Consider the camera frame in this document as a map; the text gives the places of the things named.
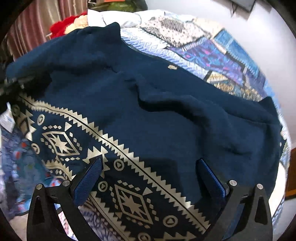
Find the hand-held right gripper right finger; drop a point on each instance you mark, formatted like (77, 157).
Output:
(211, 179)

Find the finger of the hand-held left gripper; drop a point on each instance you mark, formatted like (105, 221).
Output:
(16, 83)

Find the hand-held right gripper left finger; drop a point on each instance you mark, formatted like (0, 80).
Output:
(90, 179)

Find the navy sweater with silver print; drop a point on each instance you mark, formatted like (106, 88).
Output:
(161, 104)

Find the pink curtain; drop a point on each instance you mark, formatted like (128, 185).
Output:
(37, 20)

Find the red plush cloth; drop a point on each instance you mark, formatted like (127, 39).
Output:
(62, 26)

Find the cream plush cloth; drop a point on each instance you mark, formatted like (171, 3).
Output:
(81, 23)

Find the light blue cloth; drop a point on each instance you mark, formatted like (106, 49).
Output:
(113, 18)

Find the blue patchwork quilt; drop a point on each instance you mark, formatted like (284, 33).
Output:
(208, 51)

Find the green cloth bundle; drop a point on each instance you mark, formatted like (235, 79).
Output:
(129, 4)

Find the black wall television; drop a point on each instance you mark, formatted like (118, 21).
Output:
(245, 4)

